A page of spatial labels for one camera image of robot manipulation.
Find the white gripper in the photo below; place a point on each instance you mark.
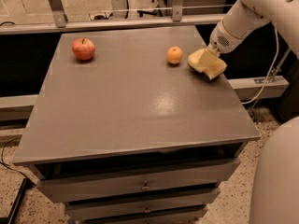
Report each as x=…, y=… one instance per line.
x=220, y=42

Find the metal frame rail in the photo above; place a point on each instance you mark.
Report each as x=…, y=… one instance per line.
x=49, y=16

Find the orange fruit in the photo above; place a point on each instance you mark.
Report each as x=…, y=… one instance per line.
x=174, y=55

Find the yellow sponge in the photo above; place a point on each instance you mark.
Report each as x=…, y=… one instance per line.
x=201, y=60

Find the grey drawer cabinet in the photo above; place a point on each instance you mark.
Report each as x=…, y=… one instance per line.
x=126, y=138

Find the black flat floor object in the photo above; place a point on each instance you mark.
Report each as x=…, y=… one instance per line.
x=13, y=212

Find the red apple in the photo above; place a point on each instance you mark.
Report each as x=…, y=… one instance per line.
x=83, y=49

